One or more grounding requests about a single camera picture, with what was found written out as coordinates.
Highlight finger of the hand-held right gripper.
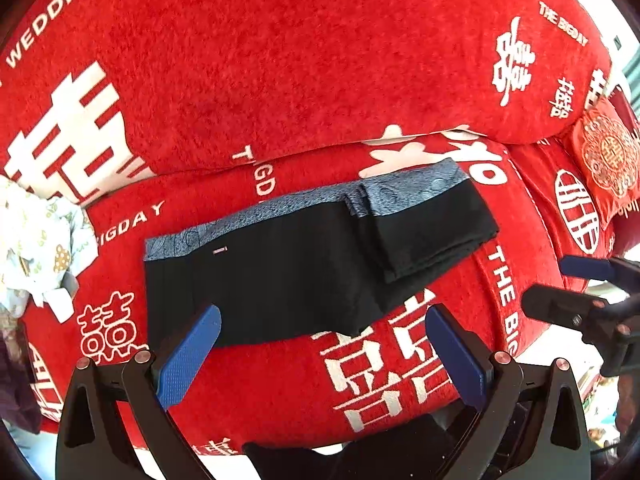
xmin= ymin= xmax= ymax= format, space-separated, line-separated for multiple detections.
xmin=521 ymin=284 xmax=609 ymax=332
xmin=559 ymin=255 xmax=619 ymax=284

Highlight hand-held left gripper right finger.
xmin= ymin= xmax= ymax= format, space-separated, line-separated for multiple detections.
xmin=425 ymin=304 xmax=589 ymax=480

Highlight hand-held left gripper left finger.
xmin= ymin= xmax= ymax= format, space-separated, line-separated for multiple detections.
xmin=56 ymin=304 xmax=223 ymax=480

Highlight black pants with floral waistband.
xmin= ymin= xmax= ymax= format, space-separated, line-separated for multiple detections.
xmin=143 ymin=157 xmax=501 ymax=349

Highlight red embroidered cushion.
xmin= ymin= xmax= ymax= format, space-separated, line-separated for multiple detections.
xmin=567 ymin=94 xmax=640 ymax=232

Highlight dark purple cloth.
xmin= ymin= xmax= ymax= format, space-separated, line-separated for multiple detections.
xmin=0 ymin=310 xmax=45 ymax=435

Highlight white floral cloth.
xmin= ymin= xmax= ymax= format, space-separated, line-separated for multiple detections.
xmin=0 ymin=177 xmax=99 ymax=324

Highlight red printed sofa cover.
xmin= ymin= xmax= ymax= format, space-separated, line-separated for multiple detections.
xmin=0 ymin=0 xmax=617 ymax=457

